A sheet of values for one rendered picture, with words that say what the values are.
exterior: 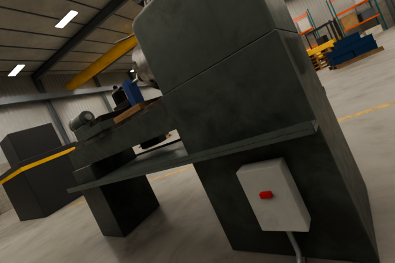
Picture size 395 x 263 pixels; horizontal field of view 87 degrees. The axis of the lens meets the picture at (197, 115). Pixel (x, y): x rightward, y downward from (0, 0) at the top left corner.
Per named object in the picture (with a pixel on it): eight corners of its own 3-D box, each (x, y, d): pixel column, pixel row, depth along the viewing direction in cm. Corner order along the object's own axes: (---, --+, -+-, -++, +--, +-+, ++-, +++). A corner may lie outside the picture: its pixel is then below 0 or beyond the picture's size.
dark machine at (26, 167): (99, 185, 522) (64, 114, 515) (45, 218, 421) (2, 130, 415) (69, 194, 623) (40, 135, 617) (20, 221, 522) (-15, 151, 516)
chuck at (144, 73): (190, 75, 139) (164, 31, 133) (162, 91, 114) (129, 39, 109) (181, 80, 144) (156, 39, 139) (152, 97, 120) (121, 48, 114)
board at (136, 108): (178, 96, 149) (176, 91, 148) (140, 109, 120) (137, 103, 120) (153, 110, 167) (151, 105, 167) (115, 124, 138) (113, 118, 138)
